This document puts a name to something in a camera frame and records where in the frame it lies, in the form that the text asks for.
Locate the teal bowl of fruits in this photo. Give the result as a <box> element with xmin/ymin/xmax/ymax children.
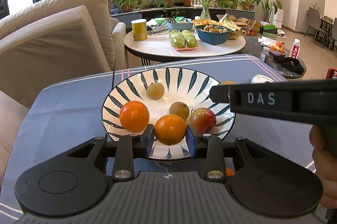
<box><xmin>195</xmin><ymin>24</ymin><xmax>232</xmax><ymax>45</ymax></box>

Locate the white bowl with dark stripes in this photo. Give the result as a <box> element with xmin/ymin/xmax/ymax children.
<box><xmin>101</xmin><ymin>67</ymin><xmax>236</xmax><ymax>161</ymax></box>

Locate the small orange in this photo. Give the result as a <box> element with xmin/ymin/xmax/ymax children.
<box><xmin>154</xmin><ymin>114</ymin><xmax>186</xmax><ymax>145</ymax></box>

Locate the tan round fruit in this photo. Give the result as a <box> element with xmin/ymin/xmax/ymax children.
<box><xmin>169</xmin><ymin>102</ymin><xmax>190</xmax><ymax>120</ymax></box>
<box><xmin>147</xmin><ymin>82</ymin><xmax>165</xmax><ymax>100</ymax></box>

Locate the tan round fruit left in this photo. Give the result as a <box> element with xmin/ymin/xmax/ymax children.
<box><xmin>147</xmin><ymin>82</ymin><xmax>165</xmax><ymax>100</ymax></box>

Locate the red green apple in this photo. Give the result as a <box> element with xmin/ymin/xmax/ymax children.
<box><xmin>189</xmin><ymin>107</ymin><xmax>217</xmax><ymax>135</ymax></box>

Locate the white oval device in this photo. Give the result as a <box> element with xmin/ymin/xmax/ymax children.
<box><xmin>251</xmin><ymin>75</ymin><xmax>274</xmax><ymax>84</ymax></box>

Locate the beige armchair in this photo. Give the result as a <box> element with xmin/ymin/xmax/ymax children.
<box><xmin>1</xmin><ymin>0</ymin><xmax>126</xmax><ymax>170</ymax></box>

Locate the large orange fruit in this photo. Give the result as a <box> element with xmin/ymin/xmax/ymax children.
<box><xmin>119</xmin><ymin>101</ymin><xmax>150</xmax><ymax>133</ymax></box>

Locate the light blue bowl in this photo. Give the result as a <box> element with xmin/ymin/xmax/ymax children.
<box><xmin>166</xmin><ymin>20</ymin><xmax>193</xmax><ymax>31</ymax></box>

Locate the tray of orange fruits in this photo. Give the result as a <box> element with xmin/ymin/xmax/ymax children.
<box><xmin>269</xmin><ymin>41</ymin><xmax>287</xmax><ymax>56</ymax></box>

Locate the blue striped tablecloth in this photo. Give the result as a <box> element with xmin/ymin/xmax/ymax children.
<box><xmin>1</xmin><ymin>54</ymin><xmax>316</xmax><ymax>223</ymax></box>

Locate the small spice jar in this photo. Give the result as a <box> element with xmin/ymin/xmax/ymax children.
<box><xmin>260</xmin><ymin>46</ymin><xmax>269</xmax><ymax>62</ymax></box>

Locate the large leafy floor plant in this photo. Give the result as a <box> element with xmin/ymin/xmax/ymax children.
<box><xmin>252</xmin><ymin>0</ymin><xmax>283</xmax><ymax>25</ymax></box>

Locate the dark marble side table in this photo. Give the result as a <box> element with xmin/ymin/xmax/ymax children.
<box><xmin>240</xmin><ymin>35</ymin><xmax>307</xmax><ymax>80</ymax></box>

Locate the glass vase with plant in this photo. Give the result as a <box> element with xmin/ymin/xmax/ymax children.
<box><xmin>198</xmin><ymin>0</ymin><xmax>216</xmax><ymax>20</ymax></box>

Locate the yellow canister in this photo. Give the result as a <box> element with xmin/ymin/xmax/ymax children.
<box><xmin>131</xmin><ymin>19</ymin><xmax>147</xmax><ymax>41</ymax></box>

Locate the tv console shelf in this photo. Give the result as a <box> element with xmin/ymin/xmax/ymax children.
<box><xmin>110</xmin><ymin>6</ymin><xmax>255</xmax><ymax>28</ymax></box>

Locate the cardboard box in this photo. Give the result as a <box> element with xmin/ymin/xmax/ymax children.
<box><xmin>230</xmin><ymin>15</ymin><xmax>256</xmax><ymax>33</ymax></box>

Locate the red label bottle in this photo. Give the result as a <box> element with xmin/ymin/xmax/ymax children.
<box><xmin>289</xmin><ymin>38</ymin><xmax>300</xmax><ymax>59</ymax></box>

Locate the medium orange fruit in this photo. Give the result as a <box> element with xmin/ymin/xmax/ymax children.
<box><xmin>221</xmin><ymin>80</ymin><xmax>236</xmax><ymax>85</ymax></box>

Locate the pack of green apples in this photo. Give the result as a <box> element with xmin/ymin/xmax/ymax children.
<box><xmin>168</xmin><ymin>30</ymin><xmax>198</xmax><ymax>51</ymax></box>

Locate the tan round fruit centre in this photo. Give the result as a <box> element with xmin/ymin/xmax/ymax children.
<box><xmin>169</xmin><ymin>102</ymin><xmax>190</xmax><ymax>120</ymax></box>

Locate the front orange fruit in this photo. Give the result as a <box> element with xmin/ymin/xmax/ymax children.
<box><xmin>226</xmin><ymin>167</ymin><xmax>235</xmax><ymax>176</ymax></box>

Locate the dining chair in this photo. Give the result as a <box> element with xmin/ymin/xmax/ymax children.
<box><xmin>303</xmin><ymin>7</ymin><xmax>326</xmax><ymax>39</ymax></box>

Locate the round white coffee table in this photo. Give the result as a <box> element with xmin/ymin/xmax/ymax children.
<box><xmin>124</xmin><ymin>33</ymin><xmax>246</xmax><ymax>62</ymax></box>

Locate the banana bunch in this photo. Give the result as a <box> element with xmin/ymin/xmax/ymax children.
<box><xmin>219</xmin><ymin>14</ymin><xmax>246</xmax><ymax>39</ymax></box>

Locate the person's right hand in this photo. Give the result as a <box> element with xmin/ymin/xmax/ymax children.
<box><xmin>309</xmin><ymin>125</ymin><xmax>337</xmax><ymax>209</ymax></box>

